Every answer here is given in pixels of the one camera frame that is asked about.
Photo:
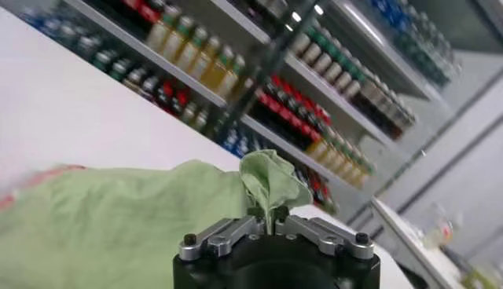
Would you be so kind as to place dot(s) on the white side table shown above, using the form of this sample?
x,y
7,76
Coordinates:
x,y
416,251

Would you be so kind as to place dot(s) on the green cap white label bottle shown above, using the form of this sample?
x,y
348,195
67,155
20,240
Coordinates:
x,y
322,63
312,53
333,72
351,89
342,80
300,43

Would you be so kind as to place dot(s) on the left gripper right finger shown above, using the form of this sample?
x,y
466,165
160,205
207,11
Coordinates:
x,y
326,235

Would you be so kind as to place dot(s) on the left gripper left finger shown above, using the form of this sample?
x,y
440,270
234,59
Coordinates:
x,y
220,235

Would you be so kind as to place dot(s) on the light green shirt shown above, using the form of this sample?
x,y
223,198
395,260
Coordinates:
x,y
118,216

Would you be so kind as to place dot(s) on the glass door black frame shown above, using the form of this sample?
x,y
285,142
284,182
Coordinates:
x,y
424,118

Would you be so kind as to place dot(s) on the clear bottle red label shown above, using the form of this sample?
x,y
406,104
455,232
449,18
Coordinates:
x,y
444,231

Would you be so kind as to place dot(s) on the yellow juice bottle green cap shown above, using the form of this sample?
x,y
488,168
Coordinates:
x,y
217,74
203,64
230,82
157,37
173,45
188,55

